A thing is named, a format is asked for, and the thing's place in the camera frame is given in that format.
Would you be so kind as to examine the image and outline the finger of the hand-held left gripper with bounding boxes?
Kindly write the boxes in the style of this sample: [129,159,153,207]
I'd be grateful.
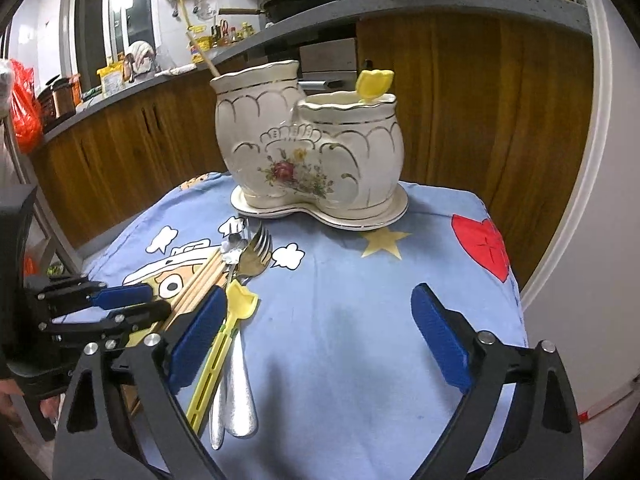
[30,274,154,327]
[40,300,172,352]

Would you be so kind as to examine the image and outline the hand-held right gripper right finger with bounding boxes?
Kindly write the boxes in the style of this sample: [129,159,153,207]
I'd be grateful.
[407,282,586,480]

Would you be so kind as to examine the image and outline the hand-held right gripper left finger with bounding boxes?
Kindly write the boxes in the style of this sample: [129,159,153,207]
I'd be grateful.
[52,286,231,480]

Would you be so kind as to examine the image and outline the wooden chopstick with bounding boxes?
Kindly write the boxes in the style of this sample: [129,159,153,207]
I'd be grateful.
[174,254,224,321]
[181,260,227,328]
[186,31,221,80]
[167,247,221,312]

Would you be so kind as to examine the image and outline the gold fork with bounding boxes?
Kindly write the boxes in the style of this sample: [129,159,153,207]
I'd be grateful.
[225,219,274,437]

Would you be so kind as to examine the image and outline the white floral ceramic utensil holder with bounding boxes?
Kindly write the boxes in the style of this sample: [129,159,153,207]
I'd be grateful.
[209,60,405,216]

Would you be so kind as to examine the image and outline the person's left hand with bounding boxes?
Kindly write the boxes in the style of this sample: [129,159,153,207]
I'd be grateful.
[0,377,62,427]

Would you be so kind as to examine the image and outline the yellow plastic spoon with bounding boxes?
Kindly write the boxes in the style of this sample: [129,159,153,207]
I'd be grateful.
[356,68,396,104]
[185,280,261,435]

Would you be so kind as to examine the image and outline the silver spoon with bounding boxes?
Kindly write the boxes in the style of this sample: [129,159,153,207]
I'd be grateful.
[209,232,249,451]

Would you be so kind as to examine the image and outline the grey metal rack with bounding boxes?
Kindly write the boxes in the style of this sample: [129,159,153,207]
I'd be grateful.
[2,115,87,282]

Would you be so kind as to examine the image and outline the blue cartoon printed cloth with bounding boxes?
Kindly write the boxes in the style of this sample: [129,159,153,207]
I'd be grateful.
[82,172,526,480]

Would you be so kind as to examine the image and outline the white ceramic drip tray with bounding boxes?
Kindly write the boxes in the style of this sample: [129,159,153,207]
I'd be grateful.
[230,182,409,231]

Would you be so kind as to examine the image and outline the red plastic bag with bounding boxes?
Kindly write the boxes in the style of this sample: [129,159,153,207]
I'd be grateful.
[10,59,44,154]

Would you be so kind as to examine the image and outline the yellow food packet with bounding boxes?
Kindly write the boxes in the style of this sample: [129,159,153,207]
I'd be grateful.
[97,62,127,97]

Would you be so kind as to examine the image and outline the wooden base cabinets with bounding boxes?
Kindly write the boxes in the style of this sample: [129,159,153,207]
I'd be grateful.
[30,14,602,288]

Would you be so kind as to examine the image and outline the kitchen window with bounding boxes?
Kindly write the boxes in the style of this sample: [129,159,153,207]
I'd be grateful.
[60,0,162,92]

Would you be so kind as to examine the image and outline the row of condiment bottles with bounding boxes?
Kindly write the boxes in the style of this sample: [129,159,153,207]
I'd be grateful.
[210,17,257,47]

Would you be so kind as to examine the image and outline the stainless steel built-in oven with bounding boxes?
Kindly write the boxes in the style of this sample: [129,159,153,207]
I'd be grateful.
[299,39,359,95]

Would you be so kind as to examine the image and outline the grey kitchen countertop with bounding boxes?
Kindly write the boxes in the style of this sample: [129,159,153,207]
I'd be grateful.
[42,0,590,137]

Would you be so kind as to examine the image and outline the white door frame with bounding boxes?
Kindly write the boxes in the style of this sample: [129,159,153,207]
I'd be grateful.
[517,0,619,307]

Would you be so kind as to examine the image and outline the black wok with wooden handle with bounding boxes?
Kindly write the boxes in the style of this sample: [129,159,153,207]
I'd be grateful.
[218,0,342,24]

